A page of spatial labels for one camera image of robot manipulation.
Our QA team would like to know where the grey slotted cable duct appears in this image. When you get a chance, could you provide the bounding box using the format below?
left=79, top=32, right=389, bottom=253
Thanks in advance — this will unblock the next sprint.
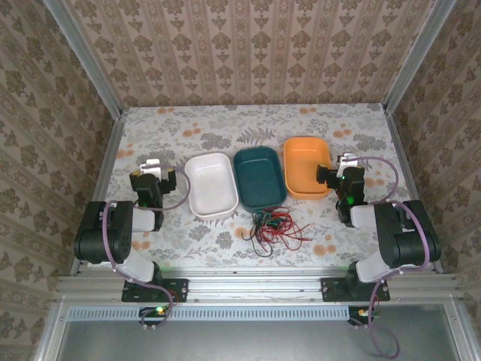
left=67, top=305, right=349, bottom=322

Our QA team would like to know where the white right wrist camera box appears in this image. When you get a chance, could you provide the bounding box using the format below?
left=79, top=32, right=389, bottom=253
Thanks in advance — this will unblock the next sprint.
left=337, top=152, right=360, bottom=169

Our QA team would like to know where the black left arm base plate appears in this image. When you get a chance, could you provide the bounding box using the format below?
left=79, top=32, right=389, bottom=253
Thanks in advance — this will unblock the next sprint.
left=120, top=277, right=189, bottom=304

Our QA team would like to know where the white plastic tray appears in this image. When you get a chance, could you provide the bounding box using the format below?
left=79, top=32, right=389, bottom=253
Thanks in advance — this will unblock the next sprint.
left=184, top=151, right=239, bottom=221

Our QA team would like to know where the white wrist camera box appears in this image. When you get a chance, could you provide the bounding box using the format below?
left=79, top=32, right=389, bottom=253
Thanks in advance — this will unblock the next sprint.
left=139, top=158, right=171, bottom=181
left=337, top=152, right=360, bottom=169

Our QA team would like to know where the aluminium table edge rail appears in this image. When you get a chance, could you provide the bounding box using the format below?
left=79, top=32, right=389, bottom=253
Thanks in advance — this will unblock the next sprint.
left=56, top=267, right=464, bottom=302

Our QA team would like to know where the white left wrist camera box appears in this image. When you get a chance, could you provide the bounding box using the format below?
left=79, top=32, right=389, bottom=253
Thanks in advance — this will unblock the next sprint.
left=139, top=158, right=171, bottom=181

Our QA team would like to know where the aluminium side rail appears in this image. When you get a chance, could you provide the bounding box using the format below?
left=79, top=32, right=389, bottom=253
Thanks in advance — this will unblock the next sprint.
left=69, top=108, right=128, bottom=275
left=382, top=104, right=445, bottom=275

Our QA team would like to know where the orange plastic tray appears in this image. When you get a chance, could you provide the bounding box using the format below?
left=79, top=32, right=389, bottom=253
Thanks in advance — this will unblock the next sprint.
left=283, top=135, right=333, bottom=201

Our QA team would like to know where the teal plastic tray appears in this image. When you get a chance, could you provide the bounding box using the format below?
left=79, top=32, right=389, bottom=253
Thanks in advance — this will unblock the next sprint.
left=232, top=146, right=289, bottom=214

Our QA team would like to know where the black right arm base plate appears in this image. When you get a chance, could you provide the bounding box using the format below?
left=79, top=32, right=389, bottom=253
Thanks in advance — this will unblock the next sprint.
left=321, top=276, right=392, bottom=302

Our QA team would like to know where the small circuit board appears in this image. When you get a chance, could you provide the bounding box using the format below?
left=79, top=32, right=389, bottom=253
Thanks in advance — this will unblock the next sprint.
left=347, top=306, right=381, bottom=326
left=138, top=306, right=171, bottom=326

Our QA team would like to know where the aluminium corner post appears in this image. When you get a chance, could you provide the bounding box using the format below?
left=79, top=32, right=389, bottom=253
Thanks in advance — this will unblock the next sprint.
left=383, top=0, right=449, bottom=114
left=42, top=0, right=126, bottom=117

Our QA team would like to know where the thin green cable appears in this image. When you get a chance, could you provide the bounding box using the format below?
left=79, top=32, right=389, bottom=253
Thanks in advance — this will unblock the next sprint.
left=259, top=212, right=287, bottom=231

